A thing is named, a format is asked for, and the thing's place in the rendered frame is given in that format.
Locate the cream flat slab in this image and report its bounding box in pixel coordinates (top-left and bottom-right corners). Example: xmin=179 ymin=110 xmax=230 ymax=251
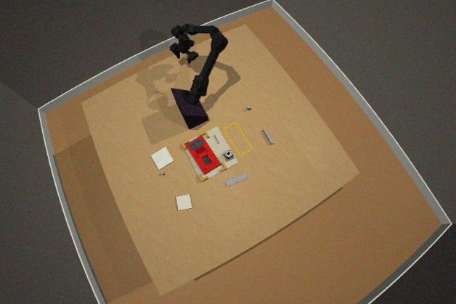
xmin=182 ymin=126 xmax=239 ymax=182

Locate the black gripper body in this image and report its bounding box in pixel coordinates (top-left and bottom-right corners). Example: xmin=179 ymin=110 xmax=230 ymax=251
xmin=170 ymin=42 xmax=199 ymax=60

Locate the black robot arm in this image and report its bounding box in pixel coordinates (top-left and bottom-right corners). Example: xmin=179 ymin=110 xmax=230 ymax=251
xmin=171 ymin=23 xmax=228 ymax=105

